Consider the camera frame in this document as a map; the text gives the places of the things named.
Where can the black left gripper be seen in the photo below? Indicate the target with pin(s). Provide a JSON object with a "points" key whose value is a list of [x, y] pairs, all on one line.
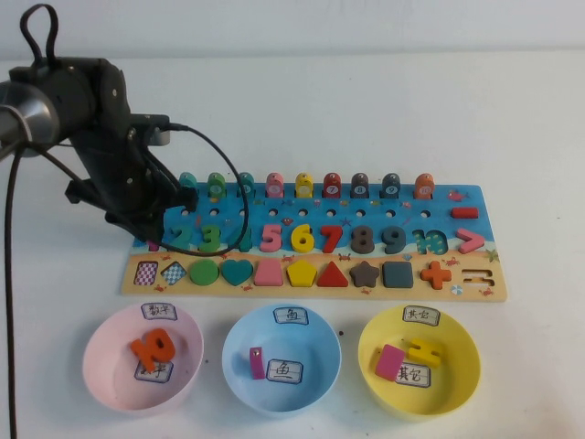
{"points": [[114, 183]]}

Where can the magenta number one piece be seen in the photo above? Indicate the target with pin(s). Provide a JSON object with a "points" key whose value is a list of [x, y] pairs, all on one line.
{"points": [[154, 246]]}

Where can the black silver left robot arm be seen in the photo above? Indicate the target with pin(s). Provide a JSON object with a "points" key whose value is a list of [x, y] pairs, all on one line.
{"points": [[68, 96]]}

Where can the teal number two piece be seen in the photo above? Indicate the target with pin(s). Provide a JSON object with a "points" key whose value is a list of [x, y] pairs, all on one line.
{"points": [[180, 238]]}

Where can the teal fish piece number 2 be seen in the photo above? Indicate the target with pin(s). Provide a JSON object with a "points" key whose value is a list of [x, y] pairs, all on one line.
{"points": [[186, 178]]}

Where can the green number three piece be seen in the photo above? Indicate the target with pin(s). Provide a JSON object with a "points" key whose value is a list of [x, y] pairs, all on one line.
{"points": [[211, 238]]}

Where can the green fish piece number 3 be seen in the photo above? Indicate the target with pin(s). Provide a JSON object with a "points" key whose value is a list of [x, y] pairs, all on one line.
{"points": [[216, 185]]}

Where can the green circle piece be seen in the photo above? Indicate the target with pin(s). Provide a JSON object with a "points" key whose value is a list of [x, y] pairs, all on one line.
{"points": [[204, 272]]}

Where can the teal number four piece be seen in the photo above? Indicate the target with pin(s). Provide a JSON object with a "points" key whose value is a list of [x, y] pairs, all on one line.
{"points": [[244, 240]]}

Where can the teal fish piece number 4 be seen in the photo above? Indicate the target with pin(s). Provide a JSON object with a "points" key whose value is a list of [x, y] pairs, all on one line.
{"points": [[247, 185]]}

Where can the teal heart piece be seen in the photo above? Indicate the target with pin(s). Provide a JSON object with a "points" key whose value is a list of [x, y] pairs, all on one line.
{"points": [[237, 270]]}

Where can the pink number five piece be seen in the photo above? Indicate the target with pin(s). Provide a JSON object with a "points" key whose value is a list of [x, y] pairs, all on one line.
{"points": [[273, 240]]}

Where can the pink fish piece number 5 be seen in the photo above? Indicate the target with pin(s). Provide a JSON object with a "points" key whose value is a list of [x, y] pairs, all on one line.
{"points": [[275, 185]]}

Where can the pink trapezoid piece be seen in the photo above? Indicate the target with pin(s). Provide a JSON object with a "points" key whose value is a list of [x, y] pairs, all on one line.
{"points": [[269, 274]]}

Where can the orange number ten piece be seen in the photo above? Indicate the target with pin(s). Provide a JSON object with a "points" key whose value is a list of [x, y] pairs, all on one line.
{"points": [[170, 350]]}

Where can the yellow number six piece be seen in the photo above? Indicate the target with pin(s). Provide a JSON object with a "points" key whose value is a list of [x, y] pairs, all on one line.
{"points": [[301, 244]]}

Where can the yellow fish piece number 6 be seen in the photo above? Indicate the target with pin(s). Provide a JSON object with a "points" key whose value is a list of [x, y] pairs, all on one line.
{"points": [[304, 185]]}

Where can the yellow pentagon piece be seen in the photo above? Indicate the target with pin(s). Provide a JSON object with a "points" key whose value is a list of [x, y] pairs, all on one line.
{"points": [[302, 274]]}

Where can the pink plastic bowl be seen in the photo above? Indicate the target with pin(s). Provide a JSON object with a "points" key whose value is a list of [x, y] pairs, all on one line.
{"points": [[109, 366]]}

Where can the red number seven piece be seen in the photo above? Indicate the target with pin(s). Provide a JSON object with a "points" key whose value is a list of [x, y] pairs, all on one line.
{"points": [[332, 238]]}

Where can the red fish piece number 7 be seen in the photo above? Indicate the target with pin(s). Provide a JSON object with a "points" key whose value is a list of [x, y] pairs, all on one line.
{"points": [[332, 185]]}

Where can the magenta fish piece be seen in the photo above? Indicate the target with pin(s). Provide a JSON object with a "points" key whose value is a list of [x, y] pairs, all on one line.
{"points": [[257, 366]]}

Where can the red triangle piece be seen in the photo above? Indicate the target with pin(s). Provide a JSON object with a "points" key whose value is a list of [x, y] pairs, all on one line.
{"points": [[332, 277]]}

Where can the brown fish piece number 8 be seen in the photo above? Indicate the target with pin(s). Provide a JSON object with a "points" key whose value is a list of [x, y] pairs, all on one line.
{"points": [[360, 185]]}

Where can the brown number eight piece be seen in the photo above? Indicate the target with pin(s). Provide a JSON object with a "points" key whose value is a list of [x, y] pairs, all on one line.
{"points": [[363, 247]]}

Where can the brown star piece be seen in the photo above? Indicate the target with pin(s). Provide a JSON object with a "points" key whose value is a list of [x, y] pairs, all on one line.
{"points": [[364, 274]]}

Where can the slate fish piece number 9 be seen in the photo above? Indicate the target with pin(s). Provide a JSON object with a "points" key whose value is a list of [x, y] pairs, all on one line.
{"points": [[391, 185]]}

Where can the blue plastic bowl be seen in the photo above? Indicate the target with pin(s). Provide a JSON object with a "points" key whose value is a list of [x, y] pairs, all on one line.
{"points": [[315, 388]]}

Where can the slate number nine piece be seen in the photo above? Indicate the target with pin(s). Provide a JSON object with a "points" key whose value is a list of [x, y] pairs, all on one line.
{"points": [[396, 244]]}

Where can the slate square piece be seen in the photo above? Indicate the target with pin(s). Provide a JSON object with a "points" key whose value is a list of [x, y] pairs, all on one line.
{"points": [[397, 274]]}

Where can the orange fish piece number 10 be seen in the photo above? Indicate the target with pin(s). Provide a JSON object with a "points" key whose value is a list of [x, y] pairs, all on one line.
{"points": [[424, 185]]}

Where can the magenta rectangle piece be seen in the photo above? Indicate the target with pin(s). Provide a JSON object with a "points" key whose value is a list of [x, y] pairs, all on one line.
{"points": [[389, 362]]}

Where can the colourful wooden puzzle board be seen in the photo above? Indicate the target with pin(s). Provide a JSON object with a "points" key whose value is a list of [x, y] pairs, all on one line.
{"points": [[439, 219]]}

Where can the orange plus sign piece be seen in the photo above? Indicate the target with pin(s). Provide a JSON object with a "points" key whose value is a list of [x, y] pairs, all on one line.
{"points": [[435, 275]]}

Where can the yellow equals sign piece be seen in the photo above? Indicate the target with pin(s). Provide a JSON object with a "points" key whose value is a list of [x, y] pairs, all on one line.
{"points": [[425, 352]]}

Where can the red minus sign piece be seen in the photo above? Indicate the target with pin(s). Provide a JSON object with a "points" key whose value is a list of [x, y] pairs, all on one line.
{"points": [[464, 212]]}

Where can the pink greater-than sign piece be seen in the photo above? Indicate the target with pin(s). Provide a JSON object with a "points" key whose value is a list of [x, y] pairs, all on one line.
{"points": [[475, 241]]}

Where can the yellow plastic bowl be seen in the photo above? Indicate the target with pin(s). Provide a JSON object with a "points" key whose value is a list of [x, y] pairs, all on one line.
{"points": [[457, 366]]}

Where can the white paper label 数字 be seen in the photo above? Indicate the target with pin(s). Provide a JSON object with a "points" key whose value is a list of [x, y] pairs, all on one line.
{"points": [[159, 311], [157, 372]]}

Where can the white paper label 鱼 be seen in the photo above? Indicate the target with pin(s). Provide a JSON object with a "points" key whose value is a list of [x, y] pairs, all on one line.
{"points": [[291, 315], [285, 371]]}

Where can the white paper label 其它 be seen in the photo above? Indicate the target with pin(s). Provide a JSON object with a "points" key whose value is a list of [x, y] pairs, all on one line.
{"points": [[413, 376], [421, 315]]}

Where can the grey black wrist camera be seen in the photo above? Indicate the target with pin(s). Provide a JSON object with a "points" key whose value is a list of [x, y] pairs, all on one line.
{"points": [[155, 135]]}

